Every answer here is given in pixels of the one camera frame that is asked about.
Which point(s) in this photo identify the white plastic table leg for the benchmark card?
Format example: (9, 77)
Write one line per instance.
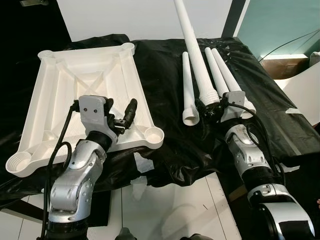
(188, 90)
(215, 70)
(192, 45)
(227, 75)

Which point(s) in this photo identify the white plastic table top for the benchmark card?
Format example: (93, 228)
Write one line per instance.
(50, 100)

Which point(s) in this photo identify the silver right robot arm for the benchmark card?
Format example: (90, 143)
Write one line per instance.
(250, 155)

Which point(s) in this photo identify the black plastic sheet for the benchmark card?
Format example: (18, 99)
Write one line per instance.
(165, 75)

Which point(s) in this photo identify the white tape piece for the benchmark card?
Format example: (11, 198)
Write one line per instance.
(293, 111)
(289, 167)

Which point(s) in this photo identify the brown cardboard box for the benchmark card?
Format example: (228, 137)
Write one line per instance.
(285, 67)

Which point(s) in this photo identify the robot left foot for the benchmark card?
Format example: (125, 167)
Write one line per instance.
(125, 235)

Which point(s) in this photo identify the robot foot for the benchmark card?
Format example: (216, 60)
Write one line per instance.
(194, 237)
(125, 235)

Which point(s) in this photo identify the black door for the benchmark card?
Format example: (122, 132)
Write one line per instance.
(25, 25)

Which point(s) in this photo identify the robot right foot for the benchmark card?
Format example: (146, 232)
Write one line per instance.
(194, 237)

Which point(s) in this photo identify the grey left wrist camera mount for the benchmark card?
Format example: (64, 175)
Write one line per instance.
(92, 110)

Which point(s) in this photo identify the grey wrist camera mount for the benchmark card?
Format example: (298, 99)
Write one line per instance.
(92, 110)
(231, 107)

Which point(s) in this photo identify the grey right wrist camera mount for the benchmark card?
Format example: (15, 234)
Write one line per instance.
(231, 107)

